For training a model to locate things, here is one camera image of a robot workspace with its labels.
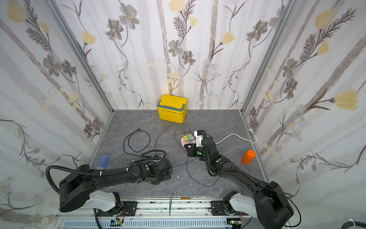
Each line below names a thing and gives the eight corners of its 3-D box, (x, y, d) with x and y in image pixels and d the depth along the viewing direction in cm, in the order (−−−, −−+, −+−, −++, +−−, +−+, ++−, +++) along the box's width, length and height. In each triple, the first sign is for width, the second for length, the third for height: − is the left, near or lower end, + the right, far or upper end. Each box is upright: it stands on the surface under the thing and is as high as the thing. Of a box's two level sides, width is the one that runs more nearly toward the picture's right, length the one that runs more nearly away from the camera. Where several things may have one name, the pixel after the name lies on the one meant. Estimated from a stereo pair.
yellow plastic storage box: (159, 123, 114) (156, 110, 102) (161, 106, 127) (159, 93, 115) (187, 123, 114) (187, 110, 102) (187, 107, 127) (187, 93, 115)
